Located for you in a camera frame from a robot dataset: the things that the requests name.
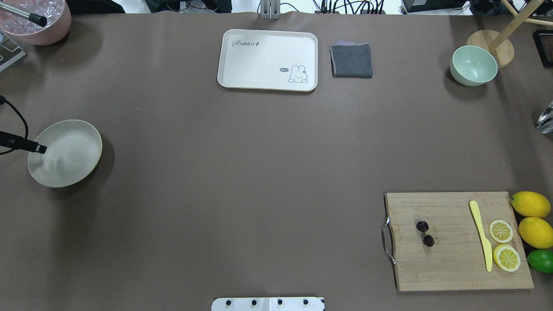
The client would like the whole yellow lemon near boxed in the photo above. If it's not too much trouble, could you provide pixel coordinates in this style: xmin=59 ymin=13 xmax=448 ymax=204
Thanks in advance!
xmin=518 ymin=217 xmax=553 ymax=249

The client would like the metal scoop black-tipped handle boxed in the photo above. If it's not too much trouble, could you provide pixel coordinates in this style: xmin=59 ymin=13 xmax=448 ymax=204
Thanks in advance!
xmin=0 ymin=1 xmax=48 ymax=27

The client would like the lemon slice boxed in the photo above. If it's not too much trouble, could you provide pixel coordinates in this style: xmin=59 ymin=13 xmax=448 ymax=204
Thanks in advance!
xmin=489 ymin=220 xmax=514 ymax=244
xmin=493 ymin=244 xmax=521 ymax=272

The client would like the whole yellow lemon far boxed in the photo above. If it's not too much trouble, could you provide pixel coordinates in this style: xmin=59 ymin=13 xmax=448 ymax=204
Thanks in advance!
xmin=510 ymin=191 xmax=551 ymax=219

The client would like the white cup rack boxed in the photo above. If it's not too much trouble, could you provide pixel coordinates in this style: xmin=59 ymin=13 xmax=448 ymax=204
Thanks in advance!
xmin=0 ymin=30 xmax=26 ymax=72

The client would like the lemon slice upper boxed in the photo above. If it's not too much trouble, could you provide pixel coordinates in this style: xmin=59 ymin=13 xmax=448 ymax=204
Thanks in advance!
xmin=489 ymin=220 xmax=514 ymax=244

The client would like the whole yellow lemon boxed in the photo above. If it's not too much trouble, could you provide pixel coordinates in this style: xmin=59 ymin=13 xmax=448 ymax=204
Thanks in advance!
xmin=510 ymin=191 xmax=551 ymax=219
xmin=518 ymin=217 xmax=553 ymax=249

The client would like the wooden mug tree stand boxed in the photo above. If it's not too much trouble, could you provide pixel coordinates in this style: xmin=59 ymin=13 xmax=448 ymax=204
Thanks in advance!
xmin=466 ymin=0 xmax=553 ymax=69

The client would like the yellow plastic knife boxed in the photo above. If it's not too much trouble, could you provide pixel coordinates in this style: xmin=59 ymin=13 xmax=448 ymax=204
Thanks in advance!
xmin=469 ymin=200 xmax=493 ymax=272

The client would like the cream rabbit tray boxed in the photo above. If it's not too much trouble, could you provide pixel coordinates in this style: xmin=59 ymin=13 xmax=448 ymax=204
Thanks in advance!
xmin=217 ymin=29 xmax=318 ymax=92

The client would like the dark red cherry lower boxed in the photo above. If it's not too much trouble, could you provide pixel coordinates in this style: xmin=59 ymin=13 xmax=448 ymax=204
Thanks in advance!
xmin=422 ymin=235 xmax=435 ymax=247

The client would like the grey folded cloth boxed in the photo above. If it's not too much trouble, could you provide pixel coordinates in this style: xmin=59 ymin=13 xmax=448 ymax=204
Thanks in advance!
xmin=329 ymin=41 xmax=373 ymax=79

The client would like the cream round plate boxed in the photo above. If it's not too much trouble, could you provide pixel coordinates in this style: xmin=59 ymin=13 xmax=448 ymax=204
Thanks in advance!
xmin=28 ymin=120 xmax=103 ymax=187

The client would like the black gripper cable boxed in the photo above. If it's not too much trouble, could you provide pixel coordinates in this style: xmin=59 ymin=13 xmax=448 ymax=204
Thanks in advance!
xmin=0 ymin=95 xmax=29 ymax=155

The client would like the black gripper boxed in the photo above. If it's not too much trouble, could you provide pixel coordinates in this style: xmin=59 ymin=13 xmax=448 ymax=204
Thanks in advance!
xmin=0 ymin=131 xmax=47 ymax=154

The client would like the green lime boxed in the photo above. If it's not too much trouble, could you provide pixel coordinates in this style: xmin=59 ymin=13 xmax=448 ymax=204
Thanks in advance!
xmin=527 ymin=249 xmax=553 ymax=274

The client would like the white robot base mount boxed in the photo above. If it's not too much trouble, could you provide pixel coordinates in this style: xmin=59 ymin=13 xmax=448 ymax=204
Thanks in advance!
xmin=211 ymin=296 xmax=325 ymax=311

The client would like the shiny steel scoop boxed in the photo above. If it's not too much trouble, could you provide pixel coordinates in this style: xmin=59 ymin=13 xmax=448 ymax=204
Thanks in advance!
xmin=535 ymin=101 xmax=553 ymax=136

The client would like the bamboo cutting board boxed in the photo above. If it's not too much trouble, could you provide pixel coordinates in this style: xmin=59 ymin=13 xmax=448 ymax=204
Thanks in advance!
xmin=382 ymin=192 xmax=534 ymax=292

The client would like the mint green bowl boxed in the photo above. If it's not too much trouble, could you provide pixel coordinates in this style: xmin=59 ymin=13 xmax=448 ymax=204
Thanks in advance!
xmin=450 ymin=45 xmax=498 ymax=86

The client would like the pink bowl with ice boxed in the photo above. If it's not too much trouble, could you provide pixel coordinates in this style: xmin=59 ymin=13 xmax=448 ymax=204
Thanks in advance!
xmin=0 ymin=0 xmax=71 ymax=45

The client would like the lemon slice lower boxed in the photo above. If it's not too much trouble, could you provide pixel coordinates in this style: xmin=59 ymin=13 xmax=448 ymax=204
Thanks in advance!
xmin=493 ymin=244 xmax=521 ymax=272

